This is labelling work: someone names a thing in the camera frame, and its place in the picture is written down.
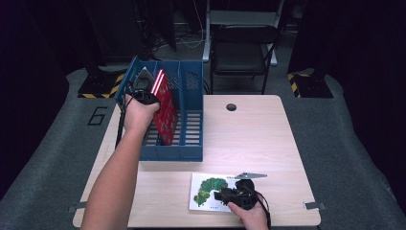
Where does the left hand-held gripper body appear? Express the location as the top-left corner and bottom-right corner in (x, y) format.
(127, 66), (161, 105)

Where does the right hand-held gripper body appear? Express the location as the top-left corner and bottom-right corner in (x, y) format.
(229, 172), (268, 211)

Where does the blue picture book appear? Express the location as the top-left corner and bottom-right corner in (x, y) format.
(114, 56), (142, 106)

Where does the white caterpillar picture book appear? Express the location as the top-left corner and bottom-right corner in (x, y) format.
(189, 172), (253, 214)

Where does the blue plastic file rack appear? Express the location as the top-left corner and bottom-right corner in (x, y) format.
(128, 59), (205, 163)

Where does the person's right hand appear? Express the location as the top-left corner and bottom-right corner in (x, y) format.
(227, 195), (270, 230)

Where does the person's left hand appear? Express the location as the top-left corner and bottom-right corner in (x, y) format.
(123, 95), (161, 135)

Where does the black stand with striped base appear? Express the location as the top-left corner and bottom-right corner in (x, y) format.
(77, 65), (124, 100)
(286, 68), (334, 99)

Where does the dark metal stand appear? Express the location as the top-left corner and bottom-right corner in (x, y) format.
(132, 0), (178, 61)

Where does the black folding chair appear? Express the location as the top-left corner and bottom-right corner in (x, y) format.
(209, 24), (281, 95)

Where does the black cable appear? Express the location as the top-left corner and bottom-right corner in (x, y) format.
(255, 191), (272, 229)
(114, 80), (135, 150)

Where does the white floor cable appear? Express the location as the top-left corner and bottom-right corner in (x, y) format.
(176, 0), (205, 50)

